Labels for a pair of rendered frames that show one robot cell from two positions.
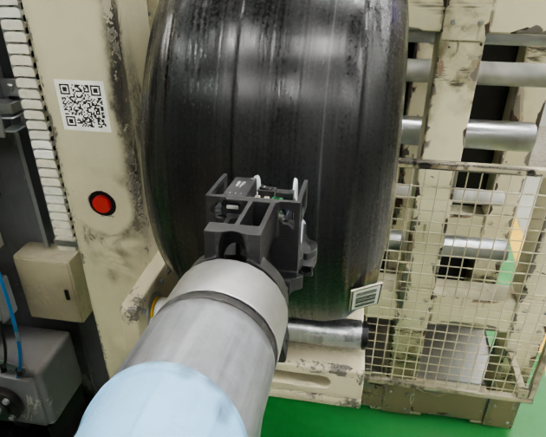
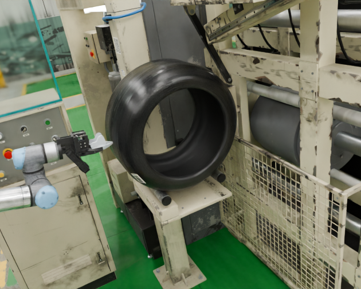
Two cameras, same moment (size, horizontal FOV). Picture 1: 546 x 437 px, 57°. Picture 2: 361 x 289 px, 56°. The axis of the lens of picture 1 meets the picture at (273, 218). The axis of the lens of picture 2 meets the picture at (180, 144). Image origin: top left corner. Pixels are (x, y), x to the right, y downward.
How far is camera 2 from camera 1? 1.26 m
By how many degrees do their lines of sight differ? 51
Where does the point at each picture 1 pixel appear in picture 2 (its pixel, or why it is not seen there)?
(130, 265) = not seen: hidden behind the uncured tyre
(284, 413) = (254, 268)
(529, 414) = not seen: outside the picture
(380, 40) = (130, 106)
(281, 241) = (74, 144)
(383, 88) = (128, 118)
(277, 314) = (50, 151)
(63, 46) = not seen: hidden behind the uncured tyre
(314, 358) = (156, 202)
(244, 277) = (50, 144)
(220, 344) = (32, 148)
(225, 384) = (27, 152)
